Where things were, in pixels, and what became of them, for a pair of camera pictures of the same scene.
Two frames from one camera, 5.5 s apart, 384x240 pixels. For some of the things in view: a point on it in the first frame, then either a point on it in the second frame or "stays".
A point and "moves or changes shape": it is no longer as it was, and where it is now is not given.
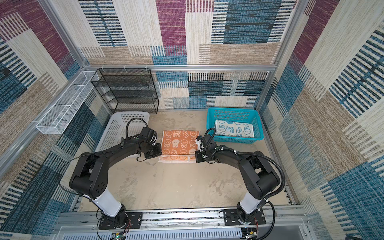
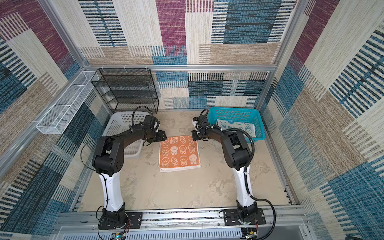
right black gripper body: [201, 156] -> [195, 135]
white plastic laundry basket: [123, 124] stays
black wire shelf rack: [127, 89] stays
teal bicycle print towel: [234, 128] stays
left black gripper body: [154, 150] -> [159, 136]
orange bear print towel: [179, 146] moves or changes shape
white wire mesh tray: [56, 120] stays
